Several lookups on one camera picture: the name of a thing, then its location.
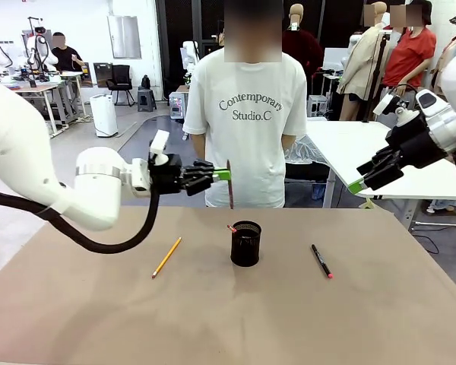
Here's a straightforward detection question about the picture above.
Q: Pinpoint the person in red shirt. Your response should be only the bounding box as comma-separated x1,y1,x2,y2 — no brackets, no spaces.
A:
382,0,438,92

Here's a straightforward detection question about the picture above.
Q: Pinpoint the person in black shirt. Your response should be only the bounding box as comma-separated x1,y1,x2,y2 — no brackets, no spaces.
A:
51,32,85,73

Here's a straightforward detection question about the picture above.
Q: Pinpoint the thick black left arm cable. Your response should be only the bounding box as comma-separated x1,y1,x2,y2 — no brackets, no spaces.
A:
0,188,164,255

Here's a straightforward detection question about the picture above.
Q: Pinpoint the mannequin with bucket hat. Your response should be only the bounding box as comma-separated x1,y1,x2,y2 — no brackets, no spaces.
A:
431,7,456,96

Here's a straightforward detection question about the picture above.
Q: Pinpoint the mannequin in dark red top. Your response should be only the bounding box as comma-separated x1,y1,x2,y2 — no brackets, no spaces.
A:
280,3,324,81

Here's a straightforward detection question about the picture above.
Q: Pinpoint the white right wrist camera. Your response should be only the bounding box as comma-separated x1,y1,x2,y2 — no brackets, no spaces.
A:
372,90,418,126

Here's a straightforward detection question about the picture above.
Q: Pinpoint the mannequin in beige jacket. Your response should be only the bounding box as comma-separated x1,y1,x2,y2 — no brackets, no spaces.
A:
336,2,391,121

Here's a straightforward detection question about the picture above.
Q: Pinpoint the grey desk with equipment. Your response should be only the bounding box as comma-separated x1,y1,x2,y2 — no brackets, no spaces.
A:
7,71,88,138

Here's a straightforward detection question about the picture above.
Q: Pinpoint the grey wall panel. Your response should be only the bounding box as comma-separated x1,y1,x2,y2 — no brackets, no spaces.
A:
106,14,142,60

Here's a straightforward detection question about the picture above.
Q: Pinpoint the dark red pencil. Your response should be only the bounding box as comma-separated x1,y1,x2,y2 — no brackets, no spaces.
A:
226,159,236,210

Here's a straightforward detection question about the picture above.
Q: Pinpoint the black mesh pen holder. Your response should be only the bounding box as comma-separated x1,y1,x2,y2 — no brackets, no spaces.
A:
230,221,262,268

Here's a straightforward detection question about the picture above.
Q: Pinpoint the white computer case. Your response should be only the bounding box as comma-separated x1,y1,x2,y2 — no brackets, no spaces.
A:
307,94,328,117

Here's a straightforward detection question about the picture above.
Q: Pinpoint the black office chair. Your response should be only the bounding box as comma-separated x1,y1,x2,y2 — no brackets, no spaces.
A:
106,64,136,107

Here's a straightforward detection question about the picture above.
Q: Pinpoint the person's right forearm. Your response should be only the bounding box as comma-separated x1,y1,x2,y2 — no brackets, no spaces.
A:
192,135,207,160

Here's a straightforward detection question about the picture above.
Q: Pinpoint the yellow pencil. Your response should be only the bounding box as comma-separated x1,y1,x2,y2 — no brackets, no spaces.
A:
151,236,183,280

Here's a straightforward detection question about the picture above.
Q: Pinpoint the white table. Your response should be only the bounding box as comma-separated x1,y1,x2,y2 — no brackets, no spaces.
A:
306,119,456,233

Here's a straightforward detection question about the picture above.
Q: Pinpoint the black marker pink end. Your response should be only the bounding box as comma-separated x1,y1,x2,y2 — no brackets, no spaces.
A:
310,243,334,279

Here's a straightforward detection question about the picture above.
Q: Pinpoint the white air purifier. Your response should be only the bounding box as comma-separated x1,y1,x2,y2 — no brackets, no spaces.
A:
90,94,119,138

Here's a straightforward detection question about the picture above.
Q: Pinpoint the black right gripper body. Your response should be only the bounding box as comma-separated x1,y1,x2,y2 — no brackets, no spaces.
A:
386,113,448,168

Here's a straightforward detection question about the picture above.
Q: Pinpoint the black stool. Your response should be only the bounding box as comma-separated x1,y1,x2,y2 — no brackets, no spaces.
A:
137,87,157,113

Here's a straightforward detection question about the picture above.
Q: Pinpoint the black tripod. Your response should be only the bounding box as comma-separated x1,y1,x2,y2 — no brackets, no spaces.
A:
364,30,391,122

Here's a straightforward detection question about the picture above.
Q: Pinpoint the clear plastic sheet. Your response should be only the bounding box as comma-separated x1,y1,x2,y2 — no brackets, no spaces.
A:
283,135,331,167

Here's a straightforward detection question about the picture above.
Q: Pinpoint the computer case with lights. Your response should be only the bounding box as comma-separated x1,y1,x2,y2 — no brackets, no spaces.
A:
169,92,187,121

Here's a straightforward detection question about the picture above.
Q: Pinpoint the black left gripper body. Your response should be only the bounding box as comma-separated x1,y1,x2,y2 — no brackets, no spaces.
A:
147,153,185,195

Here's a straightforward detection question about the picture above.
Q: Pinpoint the white robot with red head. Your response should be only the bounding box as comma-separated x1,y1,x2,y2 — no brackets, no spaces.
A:
24,17,59,76

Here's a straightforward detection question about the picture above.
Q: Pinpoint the person in white t-shirt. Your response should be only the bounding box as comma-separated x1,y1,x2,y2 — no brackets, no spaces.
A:
182,0,309,209

